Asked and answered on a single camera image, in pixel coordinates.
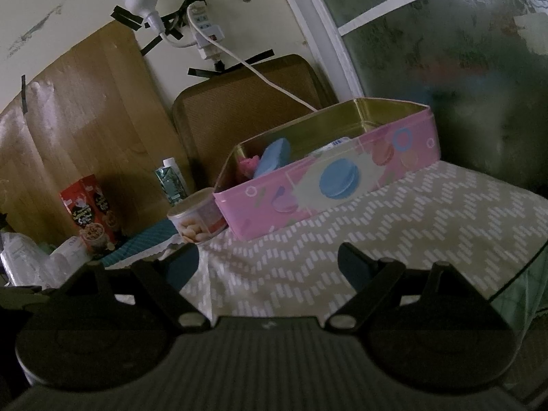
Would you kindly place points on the frosted floral window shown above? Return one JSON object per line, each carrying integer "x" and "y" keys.
{"x": 481, "y": 65}

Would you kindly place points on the blue plastic case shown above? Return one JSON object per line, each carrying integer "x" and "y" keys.
{"x": 276, "y": 155}

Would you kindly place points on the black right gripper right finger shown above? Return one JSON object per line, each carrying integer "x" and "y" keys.
{"x": 391, "y": 297}

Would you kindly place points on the white blue tissue pack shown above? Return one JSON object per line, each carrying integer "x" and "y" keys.
{"x": 330, "y": 145}

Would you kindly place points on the white plastic bag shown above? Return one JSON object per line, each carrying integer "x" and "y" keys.
{"x": 67, "y": 259}

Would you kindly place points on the brown mesh chair back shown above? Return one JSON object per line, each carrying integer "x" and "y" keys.
{"x": 216, "y": 115}

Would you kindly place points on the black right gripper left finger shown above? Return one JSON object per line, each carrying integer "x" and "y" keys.
{"x": 156, "y": 287}

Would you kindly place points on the chevron patterned tablecloth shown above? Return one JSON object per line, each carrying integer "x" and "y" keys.
{"x": 495, "y": 234}

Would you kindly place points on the red cereal box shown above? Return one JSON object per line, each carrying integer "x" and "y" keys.
{"x": 92, "y": 214}

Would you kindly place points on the thermos in plastic bag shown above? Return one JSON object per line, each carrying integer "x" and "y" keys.
{"x": 24, "y": 262}

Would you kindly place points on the pink macaron tin box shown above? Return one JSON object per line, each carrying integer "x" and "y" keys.
{"x": 389, "y": 139}

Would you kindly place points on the green drink carton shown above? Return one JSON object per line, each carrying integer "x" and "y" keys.
{"x": 172, "y": 181}

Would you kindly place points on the round cookie tin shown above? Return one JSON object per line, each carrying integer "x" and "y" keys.
{"x": 197, "y": 218}

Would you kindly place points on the brown cardboard sheet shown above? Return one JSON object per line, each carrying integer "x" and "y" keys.
{"x": 94, "y": 111}

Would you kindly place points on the pink soft toy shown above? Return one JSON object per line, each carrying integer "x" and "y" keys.
{"x": 247, "y": 166}

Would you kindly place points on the white power strip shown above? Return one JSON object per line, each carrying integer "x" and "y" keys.
{"x": 204, "y": 31}

